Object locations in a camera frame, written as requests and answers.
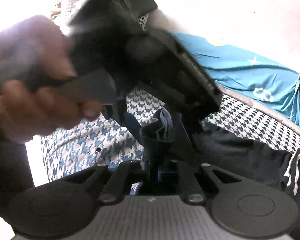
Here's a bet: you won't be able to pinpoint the houndstooth blue white blanket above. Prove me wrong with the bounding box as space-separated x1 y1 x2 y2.
40 89 300 181

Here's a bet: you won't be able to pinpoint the black t-shirt white stripes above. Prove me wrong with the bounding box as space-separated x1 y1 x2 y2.
139 108 300 240

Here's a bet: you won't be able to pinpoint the white perforated laundry basket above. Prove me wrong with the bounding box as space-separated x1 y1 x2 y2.
139 13 149 29

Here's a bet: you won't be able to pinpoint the person left hand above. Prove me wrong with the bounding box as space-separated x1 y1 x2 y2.
0 15 102 143

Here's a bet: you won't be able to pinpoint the blue cartoon print bedsheet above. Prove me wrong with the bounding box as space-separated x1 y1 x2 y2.
173 32 300 127

